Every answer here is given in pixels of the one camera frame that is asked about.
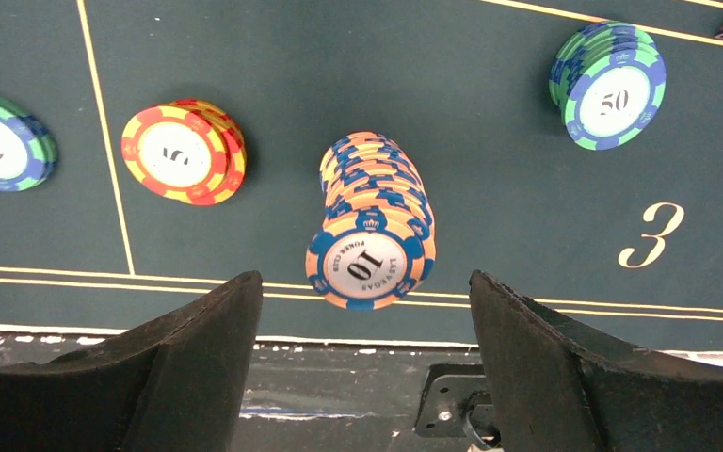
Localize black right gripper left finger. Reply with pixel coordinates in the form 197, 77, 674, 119
0, 271, 263, 451

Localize red yellow poker chip stack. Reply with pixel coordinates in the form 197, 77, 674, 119
120, 99, 248, 205

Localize green poker chip stack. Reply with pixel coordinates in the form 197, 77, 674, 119
0, 97, 58, 192

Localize green chips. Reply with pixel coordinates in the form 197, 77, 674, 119
548, 21, 667, 151

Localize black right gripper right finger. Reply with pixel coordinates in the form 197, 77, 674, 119
469, 270, 723, 451

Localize dark green poker mat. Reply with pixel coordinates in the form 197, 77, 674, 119
0, 1, 723, 351

